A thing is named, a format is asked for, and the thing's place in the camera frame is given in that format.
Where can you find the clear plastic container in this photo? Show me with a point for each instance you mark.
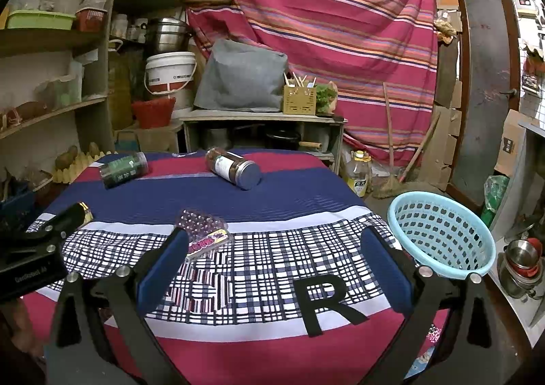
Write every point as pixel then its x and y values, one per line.
pixel 61 89

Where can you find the stacked steel bowls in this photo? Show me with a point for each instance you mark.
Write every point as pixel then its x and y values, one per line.
pixel 521 268

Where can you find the glass jar metal lid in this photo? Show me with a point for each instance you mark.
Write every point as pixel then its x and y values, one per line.
pixel 234 169

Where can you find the clear blister candy tray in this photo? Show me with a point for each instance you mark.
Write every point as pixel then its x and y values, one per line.
pixel 204 228

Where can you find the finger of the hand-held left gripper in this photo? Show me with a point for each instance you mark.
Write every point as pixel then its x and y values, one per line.
pixel 64 221
pixel 42 245

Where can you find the green plastic bag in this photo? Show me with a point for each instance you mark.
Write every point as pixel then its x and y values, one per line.
pixel 494 197

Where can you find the yellow egg carton tray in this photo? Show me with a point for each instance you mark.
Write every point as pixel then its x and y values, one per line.
pixel 85 166

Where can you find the white plastic bucket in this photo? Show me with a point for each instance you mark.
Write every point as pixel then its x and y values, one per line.
pixel 170 74

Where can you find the black letter marker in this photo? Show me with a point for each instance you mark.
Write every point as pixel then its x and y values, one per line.
pixel 317 308

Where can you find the yellow chopstick holder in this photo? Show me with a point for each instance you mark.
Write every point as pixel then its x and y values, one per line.
pixel 299 100

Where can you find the oil bottle yellow cap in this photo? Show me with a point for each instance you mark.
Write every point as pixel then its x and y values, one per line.
pixel 357 176

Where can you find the green plastic tray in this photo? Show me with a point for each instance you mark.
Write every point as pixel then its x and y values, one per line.
pixel 40 21

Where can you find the grey cloth cover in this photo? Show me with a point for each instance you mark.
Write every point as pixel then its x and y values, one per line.
pixel 240 76

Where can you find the red striped curtain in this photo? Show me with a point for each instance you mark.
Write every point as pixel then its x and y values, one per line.
pixel 319 27

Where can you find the clear jar green label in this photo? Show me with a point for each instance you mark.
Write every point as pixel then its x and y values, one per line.
pixel 123 170

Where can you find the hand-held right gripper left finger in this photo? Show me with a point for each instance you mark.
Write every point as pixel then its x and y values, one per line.
pixel 166 270

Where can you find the printed cardboard box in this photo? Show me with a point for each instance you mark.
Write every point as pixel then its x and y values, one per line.
pixel 511 146

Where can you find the small potato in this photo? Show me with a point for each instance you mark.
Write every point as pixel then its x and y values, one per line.
pixel 93 149

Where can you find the small red basket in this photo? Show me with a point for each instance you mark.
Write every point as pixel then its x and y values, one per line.
pixel 91 20

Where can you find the bag of leafy greens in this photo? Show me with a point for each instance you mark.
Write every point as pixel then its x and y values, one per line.
pixel 328 98

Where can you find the steel pot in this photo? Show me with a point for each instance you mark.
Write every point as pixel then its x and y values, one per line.
pixel 215 139

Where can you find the blue plastic crate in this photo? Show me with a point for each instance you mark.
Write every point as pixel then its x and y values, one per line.
pixel 17 210

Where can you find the sweet potato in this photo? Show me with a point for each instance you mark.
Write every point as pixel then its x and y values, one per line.
pixel 30 111

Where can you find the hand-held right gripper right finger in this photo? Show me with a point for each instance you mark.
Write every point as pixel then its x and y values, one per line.
pixel 385 270

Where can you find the straw broom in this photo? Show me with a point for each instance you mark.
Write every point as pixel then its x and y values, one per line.
pixel 389 180

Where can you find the light blue plastic basket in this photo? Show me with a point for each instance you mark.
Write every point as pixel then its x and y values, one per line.
pixel 443 236

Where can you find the wooden framed door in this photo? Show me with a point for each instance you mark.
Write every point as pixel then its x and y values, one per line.
pixel 485 91

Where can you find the wooden shelf unit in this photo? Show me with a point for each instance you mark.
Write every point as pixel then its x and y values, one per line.
pixel 102 83

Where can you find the low wooden cabinet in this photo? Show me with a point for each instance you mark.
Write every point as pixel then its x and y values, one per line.
pixel 264 117

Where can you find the red plastic basket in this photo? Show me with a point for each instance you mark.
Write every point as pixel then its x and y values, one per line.
pixel 153 112

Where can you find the stacked steel pots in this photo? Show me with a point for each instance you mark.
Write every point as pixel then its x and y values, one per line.
pixel 168 36

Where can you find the large potato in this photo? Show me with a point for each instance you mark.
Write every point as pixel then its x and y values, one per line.
pixel 67 158

